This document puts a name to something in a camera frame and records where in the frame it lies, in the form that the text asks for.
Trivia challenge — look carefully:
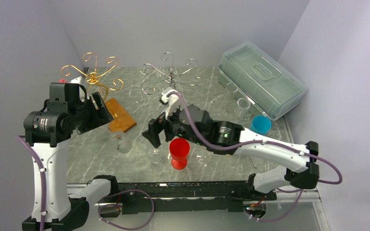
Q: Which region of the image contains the clear wine glass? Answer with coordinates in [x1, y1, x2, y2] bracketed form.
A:
[218, 82, 238, 116]
[233, 98, 251, 122]

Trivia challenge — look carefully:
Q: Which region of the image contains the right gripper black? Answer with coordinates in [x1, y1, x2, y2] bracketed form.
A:
[142, 102, 206, 147]

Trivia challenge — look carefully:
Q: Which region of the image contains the clear plastic storage box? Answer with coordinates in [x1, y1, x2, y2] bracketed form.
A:
[218, 41, 307, 120]

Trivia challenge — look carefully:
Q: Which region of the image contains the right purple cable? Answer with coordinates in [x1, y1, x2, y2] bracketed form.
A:
[167, 90, 343, 223]

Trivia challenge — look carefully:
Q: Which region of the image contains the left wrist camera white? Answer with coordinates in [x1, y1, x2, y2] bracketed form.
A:
[58, 76, 84, 85]

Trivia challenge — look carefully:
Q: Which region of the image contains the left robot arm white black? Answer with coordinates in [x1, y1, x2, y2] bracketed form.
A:
[18, 82, 119, 231]

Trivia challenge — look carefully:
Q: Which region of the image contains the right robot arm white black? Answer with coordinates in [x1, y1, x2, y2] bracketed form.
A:
[142, 104, 319, 200]

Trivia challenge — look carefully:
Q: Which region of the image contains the red plastic wine glass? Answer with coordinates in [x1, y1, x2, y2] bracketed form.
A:
[169, 138, 190, 170]

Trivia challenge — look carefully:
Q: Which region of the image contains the gold wine glass rack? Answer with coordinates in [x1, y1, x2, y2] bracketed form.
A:
[60, 52, 124, 100]

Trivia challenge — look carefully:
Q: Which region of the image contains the blue plastic wine glass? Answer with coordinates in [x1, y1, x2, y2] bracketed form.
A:
[250, 115, 272, 136]

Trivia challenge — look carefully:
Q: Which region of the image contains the aluminium frame rail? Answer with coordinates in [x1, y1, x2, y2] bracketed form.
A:
[31, 118, 331, 231]

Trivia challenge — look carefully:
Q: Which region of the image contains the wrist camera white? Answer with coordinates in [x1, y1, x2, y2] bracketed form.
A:
[58, 76, 84, 85]
[160, 87, 180, 119]

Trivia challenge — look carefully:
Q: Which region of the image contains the chrome wine glass rack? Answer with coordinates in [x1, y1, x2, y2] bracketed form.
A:
[140, 52, 202, 95]

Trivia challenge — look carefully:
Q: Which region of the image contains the orange wooden rack base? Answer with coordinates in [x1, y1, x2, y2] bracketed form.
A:
[106, 98, 136, 132]

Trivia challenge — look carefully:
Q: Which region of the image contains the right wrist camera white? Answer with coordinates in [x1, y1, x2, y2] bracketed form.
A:
[160, 87, 180, 119]

